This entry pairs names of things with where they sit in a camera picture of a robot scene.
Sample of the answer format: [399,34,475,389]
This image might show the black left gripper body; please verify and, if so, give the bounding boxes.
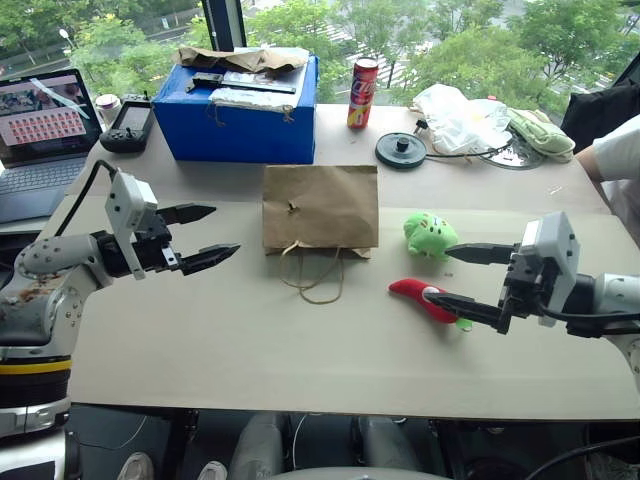
[130,207,183,275]

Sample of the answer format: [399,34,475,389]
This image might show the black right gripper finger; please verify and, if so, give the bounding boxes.
[423,291,506,331]
[445,242,522,267]

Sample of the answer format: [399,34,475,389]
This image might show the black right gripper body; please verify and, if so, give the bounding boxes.
[498,248,552,336]

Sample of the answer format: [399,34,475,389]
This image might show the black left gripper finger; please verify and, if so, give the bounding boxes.
[179,243,243,278]
[155,203,218,227]

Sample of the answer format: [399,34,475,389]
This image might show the white plastic bag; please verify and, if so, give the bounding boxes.
[411,83,515,155]

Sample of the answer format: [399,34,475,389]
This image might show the brown paper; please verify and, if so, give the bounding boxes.
[176,45,310,75]

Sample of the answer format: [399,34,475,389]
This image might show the green plush toy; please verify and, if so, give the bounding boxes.
[403,210,460,262]

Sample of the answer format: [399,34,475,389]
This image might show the red chili pepper toy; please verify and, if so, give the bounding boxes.
[387,277,474,333]

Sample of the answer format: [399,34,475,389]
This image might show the blue box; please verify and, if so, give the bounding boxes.
[151,53,320,165]

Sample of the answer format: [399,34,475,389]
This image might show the round glass lid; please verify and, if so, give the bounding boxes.
[481,134,545,172]

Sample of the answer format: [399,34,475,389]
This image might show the black handheld remote controller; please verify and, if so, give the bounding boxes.
[99,92,154,154]

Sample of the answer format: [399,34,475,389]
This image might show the white cup with purple lid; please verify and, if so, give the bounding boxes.
[94,93,123,129]

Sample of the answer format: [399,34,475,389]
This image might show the black round kettle base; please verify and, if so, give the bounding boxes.
[374,130,428,172]

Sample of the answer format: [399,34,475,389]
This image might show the small black device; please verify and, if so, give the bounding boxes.
[186,71,225,93]

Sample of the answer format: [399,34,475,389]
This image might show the light green cloth pouch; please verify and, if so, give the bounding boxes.
[506,108,577,164]

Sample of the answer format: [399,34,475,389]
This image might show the silver flat strip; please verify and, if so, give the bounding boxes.
[221,69,298,96]

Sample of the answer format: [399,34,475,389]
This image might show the grey laptop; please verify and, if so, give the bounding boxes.
[0,67,104,225]

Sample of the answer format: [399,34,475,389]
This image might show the person in white shirt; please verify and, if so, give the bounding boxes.
[573,113,640,236]

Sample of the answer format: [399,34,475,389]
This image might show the black backpack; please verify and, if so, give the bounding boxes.
[559,76,640,155]

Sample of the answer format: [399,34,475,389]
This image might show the black yellow-striped robot housing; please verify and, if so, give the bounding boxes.
[0,344,74,442]

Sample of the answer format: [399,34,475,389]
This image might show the grey rounded leg shape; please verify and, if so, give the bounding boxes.
[228,411,287,480]

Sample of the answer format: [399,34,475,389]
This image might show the red drink can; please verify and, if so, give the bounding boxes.
[346,57,379,131]

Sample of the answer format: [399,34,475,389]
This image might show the white shoe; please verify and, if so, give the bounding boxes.
[116,451,157,480]
[196,459,230,480]

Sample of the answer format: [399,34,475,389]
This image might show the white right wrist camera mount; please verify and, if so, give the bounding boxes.
[518,210,583,329]

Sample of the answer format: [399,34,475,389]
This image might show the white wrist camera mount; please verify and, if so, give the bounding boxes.
[518,210,583,329]
[103,169,159,281]

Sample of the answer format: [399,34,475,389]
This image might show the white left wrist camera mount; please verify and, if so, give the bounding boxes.
[103,169,159,281]

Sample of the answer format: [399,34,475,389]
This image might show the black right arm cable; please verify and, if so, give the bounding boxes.
[536,303,640,327]

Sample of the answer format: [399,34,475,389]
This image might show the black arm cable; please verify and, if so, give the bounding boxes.
[53,159,120,239]
[536,303,640,327]

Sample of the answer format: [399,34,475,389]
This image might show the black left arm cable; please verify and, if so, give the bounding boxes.
[53,159,120,239]

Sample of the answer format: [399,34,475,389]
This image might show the brown paper bag with handles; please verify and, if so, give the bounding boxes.
[261,164,380,306]

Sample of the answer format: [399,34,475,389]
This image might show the dark window frame post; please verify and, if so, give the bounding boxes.
[201,0,248,52]

